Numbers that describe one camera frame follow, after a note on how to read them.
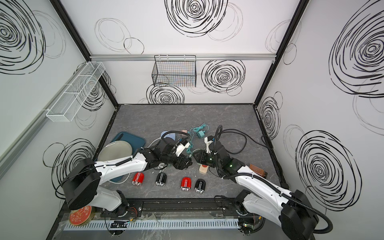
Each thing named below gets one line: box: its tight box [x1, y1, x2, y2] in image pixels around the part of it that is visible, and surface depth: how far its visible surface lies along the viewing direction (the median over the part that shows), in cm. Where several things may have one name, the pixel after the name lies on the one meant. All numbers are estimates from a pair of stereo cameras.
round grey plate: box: [97, 140, 133, 162], surface depth 96 cm
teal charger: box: [197, 130, 205, 138], surface depth 101 cm
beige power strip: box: [199, 164, 209, 175], surface depth 86 cm
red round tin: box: [69, 205, 95, 226], surface depth 70 cm
